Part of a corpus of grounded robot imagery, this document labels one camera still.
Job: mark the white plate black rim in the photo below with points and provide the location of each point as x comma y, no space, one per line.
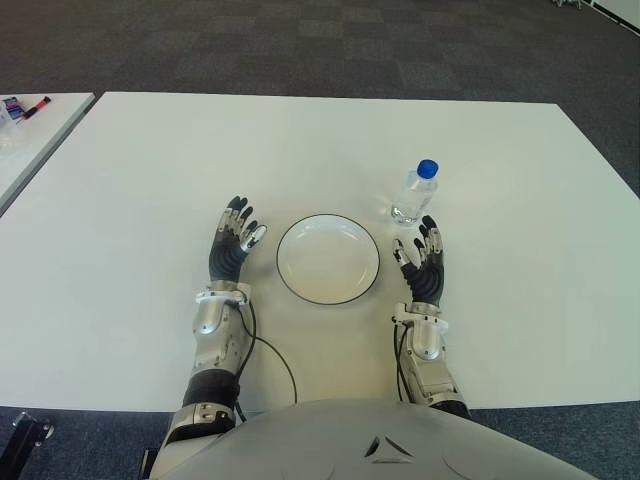
327,260

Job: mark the white board panel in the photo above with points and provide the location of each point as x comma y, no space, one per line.
620,10

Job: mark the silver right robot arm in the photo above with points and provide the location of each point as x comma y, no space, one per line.
425,340

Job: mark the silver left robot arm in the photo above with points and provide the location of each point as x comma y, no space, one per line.
212,320

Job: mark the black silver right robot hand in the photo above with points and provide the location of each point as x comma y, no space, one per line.
427,280

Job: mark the red black marker pen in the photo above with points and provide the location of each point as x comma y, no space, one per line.
36,107

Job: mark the black metal stand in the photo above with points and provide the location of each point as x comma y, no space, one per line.
25,440

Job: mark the grey robot torso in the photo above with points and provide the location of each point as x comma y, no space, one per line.
350,445

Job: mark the white side table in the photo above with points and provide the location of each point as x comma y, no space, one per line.
45,135

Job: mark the clear water bottle blue cap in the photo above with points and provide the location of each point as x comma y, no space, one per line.
419,192

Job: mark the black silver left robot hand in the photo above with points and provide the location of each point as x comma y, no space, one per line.
227,260

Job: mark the small blue box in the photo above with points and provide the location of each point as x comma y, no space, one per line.
12,107

